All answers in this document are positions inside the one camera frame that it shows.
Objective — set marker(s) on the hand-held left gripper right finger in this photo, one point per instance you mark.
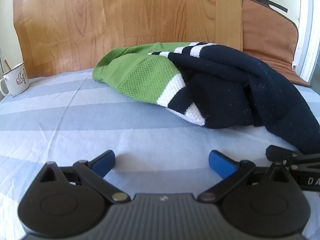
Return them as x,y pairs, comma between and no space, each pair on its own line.
221,163

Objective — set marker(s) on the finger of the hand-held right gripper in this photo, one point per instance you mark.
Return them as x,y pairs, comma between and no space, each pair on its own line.
280,152

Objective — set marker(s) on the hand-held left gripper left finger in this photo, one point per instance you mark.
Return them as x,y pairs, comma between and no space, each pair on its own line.
103,163

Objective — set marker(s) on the green navy white knit sweater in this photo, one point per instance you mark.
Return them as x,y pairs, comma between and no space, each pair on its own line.
215,85

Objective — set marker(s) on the blue striped bed sheet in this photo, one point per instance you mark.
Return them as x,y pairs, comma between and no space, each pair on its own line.
75,120

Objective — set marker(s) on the brown cushion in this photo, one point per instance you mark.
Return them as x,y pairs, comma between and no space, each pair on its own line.
267,37

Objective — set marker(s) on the white enamel mug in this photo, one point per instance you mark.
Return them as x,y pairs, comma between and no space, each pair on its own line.
16,81

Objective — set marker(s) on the wooden stick in mug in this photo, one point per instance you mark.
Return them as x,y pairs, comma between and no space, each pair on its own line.
7,65

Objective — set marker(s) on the wooden headboard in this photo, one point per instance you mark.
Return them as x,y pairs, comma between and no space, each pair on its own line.
125,22

